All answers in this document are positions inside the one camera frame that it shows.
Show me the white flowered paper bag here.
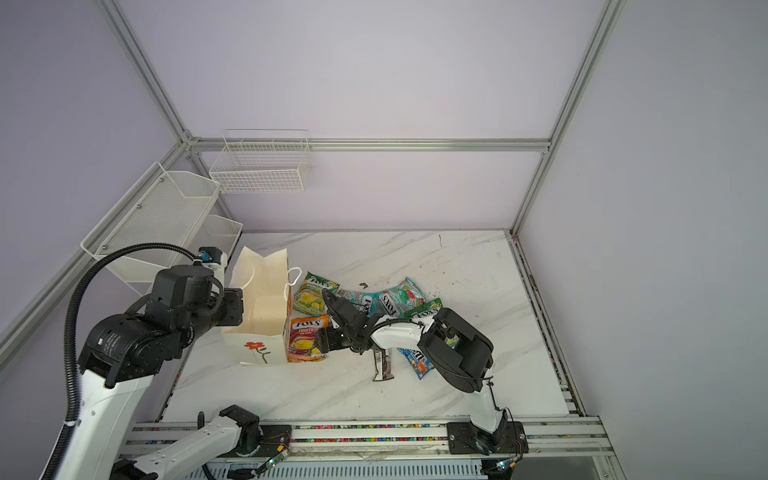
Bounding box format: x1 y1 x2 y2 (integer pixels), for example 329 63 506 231
222 247 303 366

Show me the pink Fox's fruits candy bag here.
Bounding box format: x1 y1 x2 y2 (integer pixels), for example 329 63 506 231
286 315 330 363

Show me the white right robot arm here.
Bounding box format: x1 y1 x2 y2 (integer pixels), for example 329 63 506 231
322 289 512 455

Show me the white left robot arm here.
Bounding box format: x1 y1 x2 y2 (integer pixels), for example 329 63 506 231
41 261 244 479

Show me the green Fox's Spring Tea bag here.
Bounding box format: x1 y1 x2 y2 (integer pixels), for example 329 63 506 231
293 272 340 317

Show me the teal green Fox's candy bag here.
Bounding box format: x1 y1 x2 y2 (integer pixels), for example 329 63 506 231
377 277 426 317

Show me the green yellow Fox's candy bag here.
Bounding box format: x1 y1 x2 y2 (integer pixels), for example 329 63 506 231
404 298 443 350

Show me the brown chocolate bar wrapper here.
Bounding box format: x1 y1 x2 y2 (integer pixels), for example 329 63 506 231
373 348 394 382

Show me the blue M&M's packet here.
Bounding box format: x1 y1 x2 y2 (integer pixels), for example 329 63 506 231
398 348 434 380

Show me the white mesh two-tier shelf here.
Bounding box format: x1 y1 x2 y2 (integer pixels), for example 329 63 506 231
81 163 242 260

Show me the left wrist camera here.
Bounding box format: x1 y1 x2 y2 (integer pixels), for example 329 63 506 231
198 246 229 283

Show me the white wire basket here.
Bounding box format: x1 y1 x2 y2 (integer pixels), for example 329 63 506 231
209 129 312 194

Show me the black corrugated left cable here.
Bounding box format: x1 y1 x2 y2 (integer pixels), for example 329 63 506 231
38 242 199 480

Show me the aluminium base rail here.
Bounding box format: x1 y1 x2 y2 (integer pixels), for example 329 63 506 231
119 413 616 466

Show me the aluminium frame post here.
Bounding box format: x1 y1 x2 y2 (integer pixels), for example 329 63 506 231
95 0 192 144

